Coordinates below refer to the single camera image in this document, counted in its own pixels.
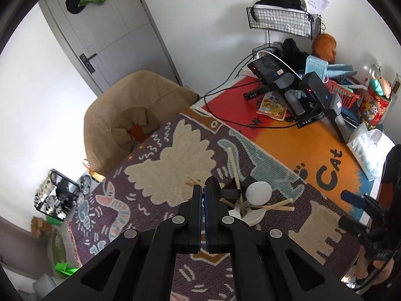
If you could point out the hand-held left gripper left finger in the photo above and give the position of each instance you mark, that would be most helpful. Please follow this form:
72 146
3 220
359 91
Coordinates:
198 222

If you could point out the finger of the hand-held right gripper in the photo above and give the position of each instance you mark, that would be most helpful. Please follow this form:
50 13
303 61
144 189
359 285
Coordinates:
351 224
349 196

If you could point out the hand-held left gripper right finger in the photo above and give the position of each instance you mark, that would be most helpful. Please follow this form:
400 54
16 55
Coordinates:
210 222

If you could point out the black utensil holder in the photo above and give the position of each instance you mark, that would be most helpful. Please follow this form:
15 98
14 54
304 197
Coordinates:
231 193

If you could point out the white soup spoon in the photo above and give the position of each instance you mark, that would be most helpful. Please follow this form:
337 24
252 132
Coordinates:
249 217

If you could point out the white plastic bag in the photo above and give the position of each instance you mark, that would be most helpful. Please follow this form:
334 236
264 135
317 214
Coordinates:
369 150

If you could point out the orange and red mat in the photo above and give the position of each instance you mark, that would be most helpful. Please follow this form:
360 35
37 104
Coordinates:
313 138

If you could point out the dark blue book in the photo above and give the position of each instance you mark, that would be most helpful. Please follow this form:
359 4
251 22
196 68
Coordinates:
352 117

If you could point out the purple printed blanket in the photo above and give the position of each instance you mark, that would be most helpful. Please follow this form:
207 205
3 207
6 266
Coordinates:
175 144

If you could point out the red cartoon tin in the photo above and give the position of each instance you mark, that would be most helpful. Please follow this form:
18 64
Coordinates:
374 113

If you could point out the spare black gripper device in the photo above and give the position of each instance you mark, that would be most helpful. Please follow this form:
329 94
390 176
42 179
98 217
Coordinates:
282 83
325 100

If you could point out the red plastic basket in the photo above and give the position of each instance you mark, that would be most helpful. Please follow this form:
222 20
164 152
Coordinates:
344 95

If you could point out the yellow snack packet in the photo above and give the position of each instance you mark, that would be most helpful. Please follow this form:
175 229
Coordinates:
272 109

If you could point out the teal face mask box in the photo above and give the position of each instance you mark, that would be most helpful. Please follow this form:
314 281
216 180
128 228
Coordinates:
316 65

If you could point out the bright green plastic bag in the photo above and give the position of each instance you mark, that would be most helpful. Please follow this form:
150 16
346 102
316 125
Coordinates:
65 269

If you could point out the green rug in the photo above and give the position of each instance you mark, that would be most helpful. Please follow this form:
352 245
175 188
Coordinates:
58 244

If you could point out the beige upholstered chair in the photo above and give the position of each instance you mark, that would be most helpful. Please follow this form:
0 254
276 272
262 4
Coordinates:
125 100

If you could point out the black shoe rack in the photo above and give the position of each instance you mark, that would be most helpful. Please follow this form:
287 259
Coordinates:
61 183

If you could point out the group of shoes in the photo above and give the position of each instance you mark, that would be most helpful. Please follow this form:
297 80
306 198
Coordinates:
50 200

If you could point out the orange plush toy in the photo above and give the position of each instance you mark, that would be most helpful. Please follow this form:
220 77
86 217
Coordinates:
325 47

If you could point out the cardboard box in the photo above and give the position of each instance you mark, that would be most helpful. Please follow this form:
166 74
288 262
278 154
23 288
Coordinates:
40 227

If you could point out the plain grey-brown door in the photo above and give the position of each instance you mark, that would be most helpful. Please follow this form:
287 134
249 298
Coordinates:
18 246

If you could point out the grey sofa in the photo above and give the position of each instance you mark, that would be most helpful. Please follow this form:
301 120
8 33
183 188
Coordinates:
15 285

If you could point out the grey panelled door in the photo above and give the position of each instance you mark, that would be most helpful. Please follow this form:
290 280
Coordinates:
119 25

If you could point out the black hat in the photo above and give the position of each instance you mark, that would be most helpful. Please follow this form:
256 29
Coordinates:
73 3

